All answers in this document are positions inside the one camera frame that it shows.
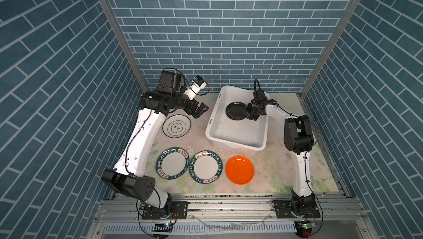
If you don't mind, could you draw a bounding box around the black plate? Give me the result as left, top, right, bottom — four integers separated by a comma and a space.
225, 102, 247, 121

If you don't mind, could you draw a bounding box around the white plate thin dark rim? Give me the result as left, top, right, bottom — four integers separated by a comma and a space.
163, 115, 191, 139

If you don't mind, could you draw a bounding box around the green-rimmed lettered plate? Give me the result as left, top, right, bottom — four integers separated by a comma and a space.
155, 147, 190, 180
188, 150, 223, 184

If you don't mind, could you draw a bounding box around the orange plate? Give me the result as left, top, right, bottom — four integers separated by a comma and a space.
225, 155, 255, 185

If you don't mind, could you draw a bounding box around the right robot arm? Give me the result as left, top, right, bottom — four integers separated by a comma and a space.
245, 93, 317, 211

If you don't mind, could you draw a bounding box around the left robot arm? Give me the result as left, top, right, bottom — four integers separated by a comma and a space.
101, 68, 209, 209

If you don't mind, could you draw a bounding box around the white plastic bin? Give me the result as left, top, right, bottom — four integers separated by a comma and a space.
206, 85, 269, 156

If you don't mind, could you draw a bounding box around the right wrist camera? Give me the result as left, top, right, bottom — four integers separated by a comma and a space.
253, 79, 267, 102

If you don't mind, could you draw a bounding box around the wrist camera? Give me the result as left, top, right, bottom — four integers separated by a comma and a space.
184, 75, 209, 100
253, 79, 267, 102

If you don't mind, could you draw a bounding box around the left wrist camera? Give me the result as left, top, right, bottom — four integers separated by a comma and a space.
184, 75, 209, 100

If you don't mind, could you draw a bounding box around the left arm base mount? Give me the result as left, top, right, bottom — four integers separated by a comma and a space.
141, 201, 188, 220

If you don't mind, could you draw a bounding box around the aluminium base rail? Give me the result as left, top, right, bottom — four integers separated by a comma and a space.
87, 195, 376, 239

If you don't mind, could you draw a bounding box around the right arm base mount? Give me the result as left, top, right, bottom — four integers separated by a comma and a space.
271, 198, 321, 219

